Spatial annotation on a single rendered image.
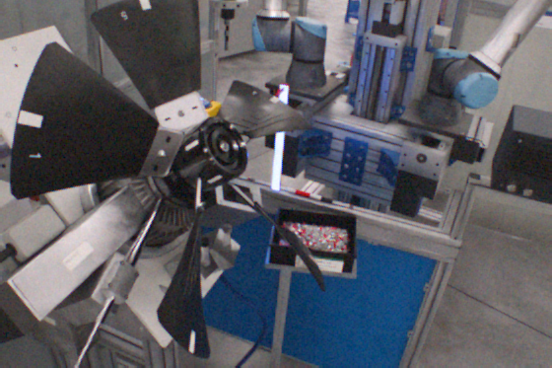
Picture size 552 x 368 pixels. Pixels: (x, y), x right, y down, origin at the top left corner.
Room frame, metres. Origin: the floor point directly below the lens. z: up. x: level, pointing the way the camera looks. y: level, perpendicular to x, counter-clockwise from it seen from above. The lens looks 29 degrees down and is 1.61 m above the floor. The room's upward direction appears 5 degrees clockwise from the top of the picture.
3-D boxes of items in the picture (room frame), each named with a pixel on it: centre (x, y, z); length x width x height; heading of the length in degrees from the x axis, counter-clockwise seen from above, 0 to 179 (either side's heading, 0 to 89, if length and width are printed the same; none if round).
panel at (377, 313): (1.15, -0.11, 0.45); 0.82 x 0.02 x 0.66; 70
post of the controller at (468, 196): (1.01, -0.52, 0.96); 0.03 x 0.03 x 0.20; 70
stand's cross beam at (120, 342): (0.80, 0.35, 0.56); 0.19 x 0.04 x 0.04; 70
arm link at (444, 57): (1.43, -0.54, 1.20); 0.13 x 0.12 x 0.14; 10
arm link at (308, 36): (1.65, -0.09, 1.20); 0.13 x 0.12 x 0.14; 92
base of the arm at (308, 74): (1.65, -0.10, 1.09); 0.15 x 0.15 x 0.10
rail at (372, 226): (1.15, -0.11, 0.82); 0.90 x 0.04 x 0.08; 70
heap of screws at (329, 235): (0.97, -0.13, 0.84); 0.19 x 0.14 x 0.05; 84
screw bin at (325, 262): (0.97, -0.12, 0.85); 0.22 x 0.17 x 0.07; 84
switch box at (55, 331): (0.75, 0.49, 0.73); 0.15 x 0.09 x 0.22; 70
